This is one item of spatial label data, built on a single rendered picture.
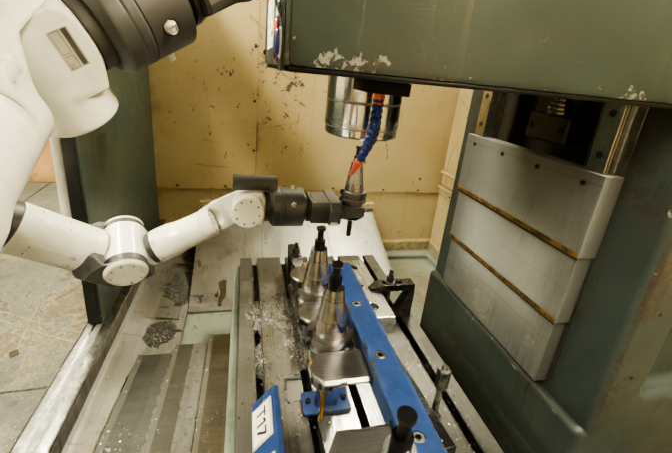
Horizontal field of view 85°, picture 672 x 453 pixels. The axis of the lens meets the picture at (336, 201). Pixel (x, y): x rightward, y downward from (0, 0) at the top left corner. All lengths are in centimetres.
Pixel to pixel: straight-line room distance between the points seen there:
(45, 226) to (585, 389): 110
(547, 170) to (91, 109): 87
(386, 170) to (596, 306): 128
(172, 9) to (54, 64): 10
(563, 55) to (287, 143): 141
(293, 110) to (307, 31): 136
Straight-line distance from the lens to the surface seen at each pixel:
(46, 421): 110
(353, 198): 83
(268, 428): 78
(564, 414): 109
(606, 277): 94
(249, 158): 183
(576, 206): 91
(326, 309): 49
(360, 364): 50
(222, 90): 179
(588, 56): 65
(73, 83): 38
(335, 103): 76
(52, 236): 80
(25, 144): 30
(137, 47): 38
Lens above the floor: 156
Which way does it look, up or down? 19 degrees down
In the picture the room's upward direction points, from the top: 6 degrees clockwise
